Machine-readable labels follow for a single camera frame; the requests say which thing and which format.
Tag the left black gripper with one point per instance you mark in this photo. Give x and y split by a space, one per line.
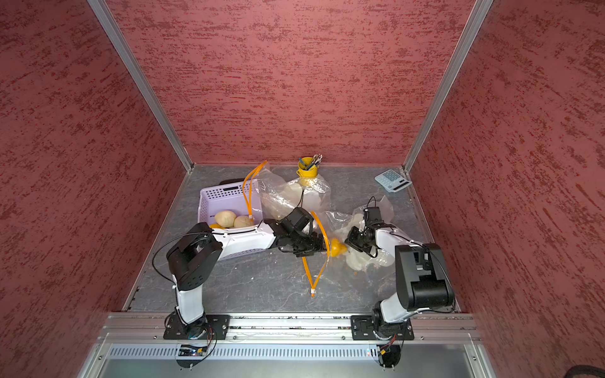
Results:
313 248

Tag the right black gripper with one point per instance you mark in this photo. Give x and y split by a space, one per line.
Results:
351 241

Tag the yellow fruit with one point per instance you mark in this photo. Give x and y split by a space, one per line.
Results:
336 248

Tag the clear zip-top bag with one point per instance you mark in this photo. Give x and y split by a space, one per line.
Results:
275 197
349 249

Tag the cream round fruit bag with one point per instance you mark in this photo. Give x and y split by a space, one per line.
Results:
225 219

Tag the beige round fruit bag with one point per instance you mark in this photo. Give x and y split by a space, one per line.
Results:
243 221

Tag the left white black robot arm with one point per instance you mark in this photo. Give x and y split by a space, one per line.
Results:
191 258

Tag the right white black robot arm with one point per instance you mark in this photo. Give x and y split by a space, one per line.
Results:
421 280

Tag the lilac perforated plastic basket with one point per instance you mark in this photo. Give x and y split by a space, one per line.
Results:
242 201

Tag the grey calculator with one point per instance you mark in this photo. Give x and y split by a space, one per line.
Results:
392 181

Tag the yellow pen cup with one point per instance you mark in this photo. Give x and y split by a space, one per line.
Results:
307 174

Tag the pens in cup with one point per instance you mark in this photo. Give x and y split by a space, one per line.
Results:
309 163

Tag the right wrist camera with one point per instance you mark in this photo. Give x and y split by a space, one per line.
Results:
372 217

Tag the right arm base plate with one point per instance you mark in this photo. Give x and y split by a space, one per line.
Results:
366 327

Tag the aluminium front rail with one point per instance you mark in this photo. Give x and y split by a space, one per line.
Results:
295 328

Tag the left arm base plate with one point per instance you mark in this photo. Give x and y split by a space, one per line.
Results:
217 327

